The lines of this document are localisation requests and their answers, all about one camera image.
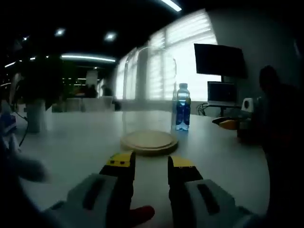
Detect round wooden base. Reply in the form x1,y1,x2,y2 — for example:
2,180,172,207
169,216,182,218
119,130,179,156

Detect black monitor stand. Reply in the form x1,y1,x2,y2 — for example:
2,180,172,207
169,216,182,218
219,75,228,117

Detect blue white blurred object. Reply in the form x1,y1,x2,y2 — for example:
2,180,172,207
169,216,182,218
0,99,20,153

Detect small dark screen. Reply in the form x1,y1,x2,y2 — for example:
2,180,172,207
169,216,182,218
207,81,238,106

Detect large black wall monitor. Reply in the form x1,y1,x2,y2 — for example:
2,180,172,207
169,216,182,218
194,43,248,79

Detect person's left hand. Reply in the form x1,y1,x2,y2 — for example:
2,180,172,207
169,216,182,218
128,205,155,228

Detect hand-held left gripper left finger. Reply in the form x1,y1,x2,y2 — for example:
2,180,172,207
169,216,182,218
41,151,136,228

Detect white window blinds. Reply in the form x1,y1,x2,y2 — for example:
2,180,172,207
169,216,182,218
115,9,222,102

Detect black cables bundle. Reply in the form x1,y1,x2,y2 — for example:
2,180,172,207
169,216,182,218
196,103,210,116

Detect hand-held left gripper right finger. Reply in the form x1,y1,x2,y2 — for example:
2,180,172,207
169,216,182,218
167,155,264,228

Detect clear glass dome cover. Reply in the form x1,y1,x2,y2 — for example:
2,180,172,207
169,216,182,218
123,46,178,144

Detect blue Mizone drink bottle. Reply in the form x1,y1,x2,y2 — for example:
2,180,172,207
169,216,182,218
175,83,191,132

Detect long ceiling light strip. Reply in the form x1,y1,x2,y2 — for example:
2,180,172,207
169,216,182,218
161,0,183,12
60,55,117,63

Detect white office chair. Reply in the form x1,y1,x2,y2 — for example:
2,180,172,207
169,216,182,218
82,97,113,113
66,97,83,113

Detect white plant pot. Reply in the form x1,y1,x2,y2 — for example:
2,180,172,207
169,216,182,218
25,99,48,133

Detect green potted plant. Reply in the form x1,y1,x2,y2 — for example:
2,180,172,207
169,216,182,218
15,56,65,105

